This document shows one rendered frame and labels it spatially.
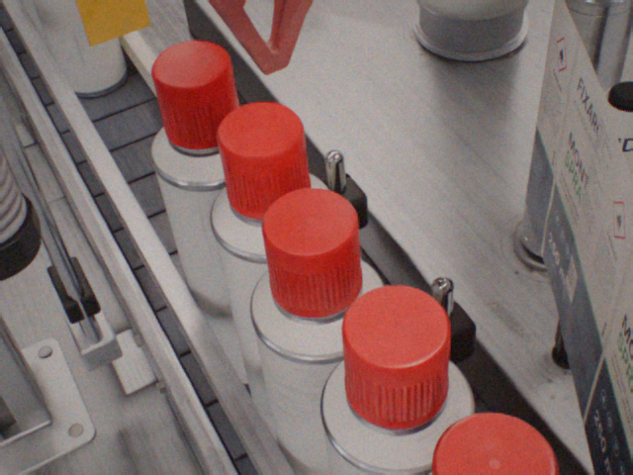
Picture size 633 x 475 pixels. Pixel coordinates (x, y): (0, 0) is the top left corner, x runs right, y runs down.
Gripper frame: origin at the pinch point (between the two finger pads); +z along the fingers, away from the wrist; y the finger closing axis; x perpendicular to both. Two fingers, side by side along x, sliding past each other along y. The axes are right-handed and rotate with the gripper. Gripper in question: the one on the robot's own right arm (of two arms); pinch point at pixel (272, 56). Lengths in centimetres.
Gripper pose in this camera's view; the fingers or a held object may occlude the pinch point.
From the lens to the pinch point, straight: 49.1
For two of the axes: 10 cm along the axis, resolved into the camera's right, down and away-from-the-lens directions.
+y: -4.9, -6.2, 6.2
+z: 1.0, 6.7, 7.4
